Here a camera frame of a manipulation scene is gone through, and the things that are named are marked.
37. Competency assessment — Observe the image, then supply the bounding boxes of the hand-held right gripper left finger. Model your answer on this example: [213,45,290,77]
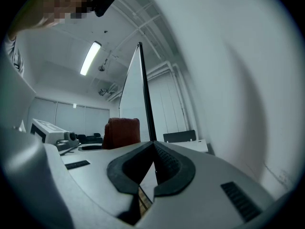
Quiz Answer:
[44,141,155,229]

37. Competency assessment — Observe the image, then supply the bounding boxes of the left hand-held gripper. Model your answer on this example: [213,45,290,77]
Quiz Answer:
[30,118,81,152]

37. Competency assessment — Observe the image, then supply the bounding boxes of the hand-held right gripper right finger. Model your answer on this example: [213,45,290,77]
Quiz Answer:
[137,141,275,229]

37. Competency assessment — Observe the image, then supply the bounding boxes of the red cloth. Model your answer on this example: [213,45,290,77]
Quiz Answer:
[102,117,141,150]

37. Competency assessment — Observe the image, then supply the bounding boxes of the whiteboard with black frame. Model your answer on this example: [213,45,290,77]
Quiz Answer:
[119,42,158,211]

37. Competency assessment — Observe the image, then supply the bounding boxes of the black chairs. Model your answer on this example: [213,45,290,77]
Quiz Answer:
[75,132,103,145]

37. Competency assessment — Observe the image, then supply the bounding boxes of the white desk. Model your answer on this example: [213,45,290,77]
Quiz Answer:
[164,138,209,154]

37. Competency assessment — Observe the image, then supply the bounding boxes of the person's white shirt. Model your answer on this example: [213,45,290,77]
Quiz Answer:
[0,36,37,131]

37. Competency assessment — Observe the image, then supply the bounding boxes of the black desk partition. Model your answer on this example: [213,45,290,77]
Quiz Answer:
[163,129,196,143]

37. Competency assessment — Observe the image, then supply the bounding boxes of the long ceiling light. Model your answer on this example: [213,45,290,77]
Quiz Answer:
[80,41,102,76]

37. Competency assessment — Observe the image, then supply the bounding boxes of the person's head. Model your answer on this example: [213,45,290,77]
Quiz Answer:
[8,0,99,41]

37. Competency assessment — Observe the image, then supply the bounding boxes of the white ceiling pipes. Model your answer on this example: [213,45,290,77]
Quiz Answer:
[112,1,191,133]

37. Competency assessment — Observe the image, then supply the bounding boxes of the black head-worn camera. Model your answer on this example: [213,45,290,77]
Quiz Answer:
[86,0,116,18]

